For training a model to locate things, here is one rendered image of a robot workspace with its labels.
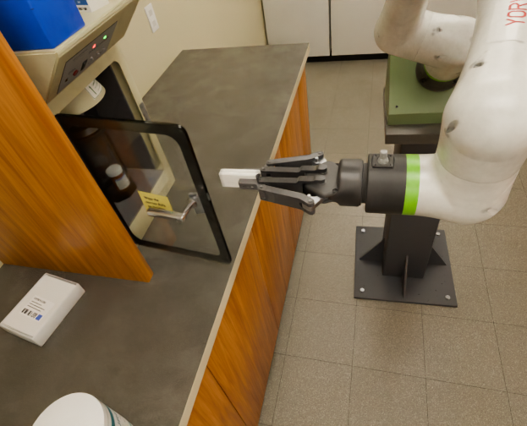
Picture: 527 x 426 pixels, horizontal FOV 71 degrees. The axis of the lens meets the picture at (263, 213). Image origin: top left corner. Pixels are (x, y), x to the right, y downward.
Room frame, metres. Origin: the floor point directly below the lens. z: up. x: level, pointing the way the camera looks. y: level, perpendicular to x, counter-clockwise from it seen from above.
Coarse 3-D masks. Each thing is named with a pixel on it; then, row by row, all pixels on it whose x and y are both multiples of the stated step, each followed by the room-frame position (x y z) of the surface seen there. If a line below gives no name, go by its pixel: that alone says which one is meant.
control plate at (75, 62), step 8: (104, 32) 0.83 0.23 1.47; (112, 32) 0.87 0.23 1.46; (96, 40) 0.80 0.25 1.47; (104, 40) 0.85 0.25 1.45; (88, 48) 0.78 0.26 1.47; (96, 48) 0.83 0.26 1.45; (80, 56) 0.76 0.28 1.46; (88, 56) 0.80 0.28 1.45; (96, 56) 0.85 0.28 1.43; (72, 64) 0.73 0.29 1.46; (80, 64) 0.78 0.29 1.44; (88, 64) 0.82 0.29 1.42; (64, 72) 0.71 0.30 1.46; (72, 72) 0.75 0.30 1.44; (80, 72) 0.80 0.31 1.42; (64, 80) 0.73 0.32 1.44; (72, 80) 0.77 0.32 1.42
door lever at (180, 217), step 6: (192, 204) 0.57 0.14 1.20; (150, 210) 0.57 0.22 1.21; (156, 210) 0.56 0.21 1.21; (162, 210) 0.56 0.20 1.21; (168, 210) 0.56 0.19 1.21; (186, 210) 0.55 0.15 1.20; (156, 216) 0.56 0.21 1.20; (162, 216) 0.55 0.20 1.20; (168, 216) 0.54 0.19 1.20; (174, 216) 0.54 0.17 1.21; (180, 216) 0.53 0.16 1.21; (186, 216) 0.54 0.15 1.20; (180, 222) 0.53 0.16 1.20
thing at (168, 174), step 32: (64, 128) 0.69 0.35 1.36; (96, 128) 0.65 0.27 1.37; (128, 128) 0.61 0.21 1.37; (160, 128) 0.58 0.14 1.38; (96, 160) 0.67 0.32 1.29; (128, 160) 0.63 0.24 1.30; (160, 160) 0.59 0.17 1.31; (192, 160) 0.55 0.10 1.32; (128, 192) 0.65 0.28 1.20; (160, 192) 0.61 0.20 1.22; (192, 192) 0.57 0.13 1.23; (128, 224) 0.69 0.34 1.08; (160, 224) 0.63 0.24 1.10; (192, 224) 0.58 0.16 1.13; (192, 256) 0.61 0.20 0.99; (224, 256) 0.56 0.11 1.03
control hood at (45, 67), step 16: (112, 0) 0.90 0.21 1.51; (128, 0) 0.90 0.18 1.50; (96, 16) 0.81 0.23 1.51; (112, 16) 0.83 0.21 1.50; (128, 16) 0.94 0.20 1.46; (80, 32) 0.74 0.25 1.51; (96, 32) 0.79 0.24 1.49; (64, 48) 0.68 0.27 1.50; (80, 48) 0.74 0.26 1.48; (32, 64) 0.68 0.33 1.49; (48, 64) 0.67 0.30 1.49; (64, 64) 0.70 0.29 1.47; (32, 80) 0.69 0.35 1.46; (48, 80) 0.68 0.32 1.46; (48, 96) 0.69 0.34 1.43
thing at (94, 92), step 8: (88, 88) 0.88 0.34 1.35; (96, 88) 0.90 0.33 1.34; (104, 88) 0.94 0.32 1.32; (80, 96) 0.85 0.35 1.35; (88, 96) 0.86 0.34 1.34; (96, 96) 0.88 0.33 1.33; (72, 104) 0.84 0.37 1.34; (80, 104) 0.84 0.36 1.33; (88, 104) 0.85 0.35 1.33; (64, 112) 0.83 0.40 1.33; (72, 112) 0.83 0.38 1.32; (80, 112) 0.83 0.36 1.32
